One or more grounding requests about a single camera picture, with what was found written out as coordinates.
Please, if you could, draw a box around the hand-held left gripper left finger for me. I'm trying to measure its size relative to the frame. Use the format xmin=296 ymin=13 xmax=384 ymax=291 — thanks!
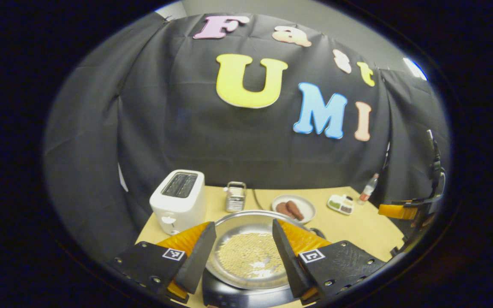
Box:
xmin=109 ymin=221 xmax=217 ymax=304

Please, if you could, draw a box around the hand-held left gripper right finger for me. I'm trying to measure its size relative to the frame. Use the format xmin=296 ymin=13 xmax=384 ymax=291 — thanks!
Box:
xmin=272 ymin=219 xmax=387 ymax=305

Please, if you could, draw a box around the pile of soybeans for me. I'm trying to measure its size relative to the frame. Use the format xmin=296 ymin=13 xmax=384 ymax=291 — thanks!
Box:
xmin=217 ymin=232 xmax=285 ymax=277

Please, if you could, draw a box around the black induction cooktop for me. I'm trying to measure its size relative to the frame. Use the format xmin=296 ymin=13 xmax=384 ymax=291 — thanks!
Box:
xmin=202 ymin=269 xmax=298 ymax=308

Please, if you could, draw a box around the steel pot with black handles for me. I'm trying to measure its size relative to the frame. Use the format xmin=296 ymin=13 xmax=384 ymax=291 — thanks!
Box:
xmin=206 ymin=210 xmax=326 ymax=291

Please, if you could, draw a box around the clear plastic water bottle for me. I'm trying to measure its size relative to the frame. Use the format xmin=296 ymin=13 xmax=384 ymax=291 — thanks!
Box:
xmin=357 ymin=173 xmax=380 ymax=206

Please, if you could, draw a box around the brown meat patty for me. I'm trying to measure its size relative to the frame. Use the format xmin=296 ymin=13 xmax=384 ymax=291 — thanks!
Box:
xmin=276 ymin=202 xmax=294 ymax=219
xmin=285 ymin=200 xmax=305 ymax=221

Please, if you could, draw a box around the white divided bean dish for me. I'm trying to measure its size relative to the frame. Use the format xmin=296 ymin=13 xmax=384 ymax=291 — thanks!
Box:
xmin=327 ymin=194 xmax=355 ymax=215

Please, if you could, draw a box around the white toaster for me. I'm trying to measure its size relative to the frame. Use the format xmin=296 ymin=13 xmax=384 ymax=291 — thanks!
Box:
xmin=149 ymin=169 xmax=206 ymax=236

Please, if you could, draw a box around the white oval plate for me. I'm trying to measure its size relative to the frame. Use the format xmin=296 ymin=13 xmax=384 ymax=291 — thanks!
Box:
xmin=271 ymin=194 xmax=316 ymax=225

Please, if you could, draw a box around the small ceiling light panel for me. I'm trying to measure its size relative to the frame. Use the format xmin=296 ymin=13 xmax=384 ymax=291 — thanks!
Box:
xmin=403 ymin=57 xmax=428 ymax=81

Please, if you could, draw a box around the black backdrop cloth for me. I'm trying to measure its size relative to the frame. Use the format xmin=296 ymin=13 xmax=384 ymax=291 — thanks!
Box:
xmin=43 ymin=12 xmax=450 ymax=261

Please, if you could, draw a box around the wire mesh utensil holder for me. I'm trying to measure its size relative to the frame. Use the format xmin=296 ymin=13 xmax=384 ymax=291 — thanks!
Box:
xmin=225 ymin=181 xmax=247 ymax=213

